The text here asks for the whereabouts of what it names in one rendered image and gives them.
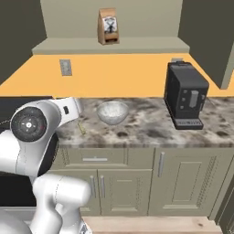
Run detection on grey mixing bowl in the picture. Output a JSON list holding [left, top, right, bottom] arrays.
[[96, 101, 130, 126]]

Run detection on thin olive stick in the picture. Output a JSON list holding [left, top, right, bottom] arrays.
[[77, 120, 86, 135]]

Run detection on olive drawer front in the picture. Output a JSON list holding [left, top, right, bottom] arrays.
[[64, 147, 128, 168]]

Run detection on black coffee machine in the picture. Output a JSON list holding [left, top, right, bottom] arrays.
[[163, 60, 210, 131]]

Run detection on brown coffee bag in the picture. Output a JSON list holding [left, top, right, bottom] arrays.
[[97, 7, 121, 46]]

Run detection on olive wide cupboard door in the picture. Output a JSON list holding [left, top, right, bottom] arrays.
[[148, 147, 234, 218]]

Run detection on black stove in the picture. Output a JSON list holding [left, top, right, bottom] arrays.
[[0, 96, 60, 208]]

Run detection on silver drawer handle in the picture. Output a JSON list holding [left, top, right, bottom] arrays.
[[82, 156, 109, 163]]

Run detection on silver long door handle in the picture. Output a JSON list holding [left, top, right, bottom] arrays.
[[157, 151, 165, 178]]

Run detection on silver short door handle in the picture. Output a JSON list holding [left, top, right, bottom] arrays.
[[100, 175, 107, 199], [90, 175, 97, 199]]

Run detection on olive wall shelf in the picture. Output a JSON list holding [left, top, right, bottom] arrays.
[[31, 37, 191, 56]]

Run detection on dark wall cupboard pale edge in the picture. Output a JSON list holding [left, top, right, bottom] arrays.
[[177, 0, 234, 90]]

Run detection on dark olive wall cupboard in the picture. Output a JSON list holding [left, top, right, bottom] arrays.
[[0, 0, 48, 85]]

